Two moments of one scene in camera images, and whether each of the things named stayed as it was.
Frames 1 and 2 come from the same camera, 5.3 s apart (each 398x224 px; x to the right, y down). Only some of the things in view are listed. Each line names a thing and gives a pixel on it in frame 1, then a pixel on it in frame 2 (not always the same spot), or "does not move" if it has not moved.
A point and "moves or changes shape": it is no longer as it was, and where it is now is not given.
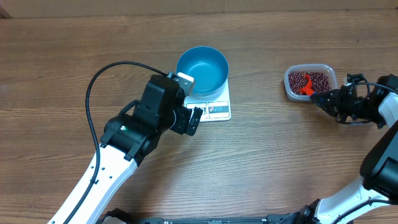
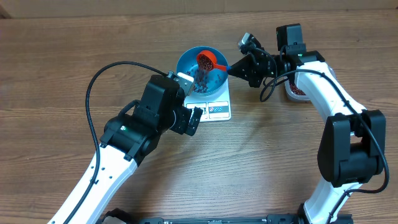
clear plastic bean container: x=297 y=68 does not move
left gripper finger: x=194 y=121 does not move
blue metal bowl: x=208 y=66 does not move
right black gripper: x=331 y=106 → x=245 y=69
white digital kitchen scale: x=215 y=107 does not move
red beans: x=297 y=80 moves or changes shape
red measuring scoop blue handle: x=308 y=89 moves or changes shape
